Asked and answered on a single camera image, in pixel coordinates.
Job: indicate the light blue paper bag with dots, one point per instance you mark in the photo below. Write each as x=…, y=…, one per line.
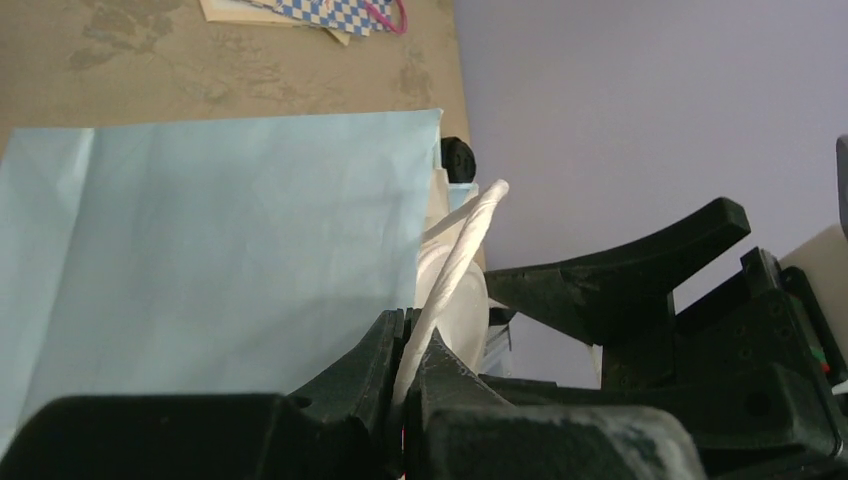
x=212, y=256

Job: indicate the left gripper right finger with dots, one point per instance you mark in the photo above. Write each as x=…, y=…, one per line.
x=459, y=428

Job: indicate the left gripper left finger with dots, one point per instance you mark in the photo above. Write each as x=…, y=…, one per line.
x=330, y=428

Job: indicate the cream paper bag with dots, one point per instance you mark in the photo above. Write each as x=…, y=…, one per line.
x=240, y=13

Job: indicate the white cup lid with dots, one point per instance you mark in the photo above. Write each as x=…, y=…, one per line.
x=464, y=323

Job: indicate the checkered patterned paper bag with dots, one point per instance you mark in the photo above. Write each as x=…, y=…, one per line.
x=356, y=17

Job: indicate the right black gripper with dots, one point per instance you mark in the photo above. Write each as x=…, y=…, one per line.
x=746, y=369

